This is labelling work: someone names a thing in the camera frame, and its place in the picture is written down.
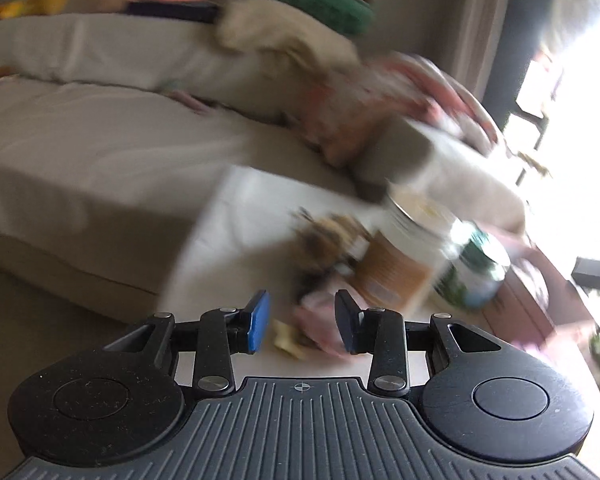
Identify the dark blue flat cushion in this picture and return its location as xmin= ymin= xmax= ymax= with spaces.
xmin=125 ymin=0 xmax=222 ymax=25

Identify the dark small clutter pile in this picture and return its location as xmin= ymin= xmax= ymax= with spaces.
xmin=290 ymin=210 xmax=376 ymax=301

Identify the beige sofa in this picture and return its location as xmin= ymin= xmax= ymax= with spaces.
xmin=0 ymin=0 xmax=526 ymax=311

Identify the grey and white pillow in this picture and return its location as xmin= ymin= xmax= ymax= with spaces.
xmin=352 ymin=117 xmax=501 ymax=201

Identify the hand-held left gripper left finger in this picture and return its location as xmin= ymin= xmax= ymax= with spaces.
xmin=102 ymin=289 xmax=271 ymax=395

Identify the green label canister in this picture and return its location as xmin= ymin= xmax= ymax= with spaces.
xmin=437 ymin=222 xmax=512 ymax=309

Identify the brown label canister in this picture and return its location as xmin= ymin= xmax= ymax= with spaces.
xmin=352 ymin=195 xmax=463 ymax=313

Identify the floral red blanket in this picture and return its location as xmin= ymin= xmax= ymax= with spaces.
xmin=300 ymin=54 xmax=503 ymax=166

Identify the white cloth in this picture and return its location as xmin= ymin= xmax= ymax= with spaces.
xmin=157 ymin=165 xmax=381 ymax=323

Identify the brown wooden side table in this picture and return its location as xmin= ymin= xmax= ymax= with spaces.
xmin=480 ymin=245 xmax=588 ymax=346

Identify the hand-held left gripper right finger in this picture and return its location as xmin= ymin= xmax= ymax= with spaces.
xmin=334 ymin=289 xmax=498 ymax=397

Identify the pink cloth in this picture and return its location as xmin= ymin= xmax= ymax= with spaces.
xmin=292 ymin=292 xmax=376 ymax=358

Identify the cream fluffy cushion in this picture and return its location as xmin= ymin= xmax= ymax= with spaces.
xmin=215 ymin=0 xmax=363 ymax=81

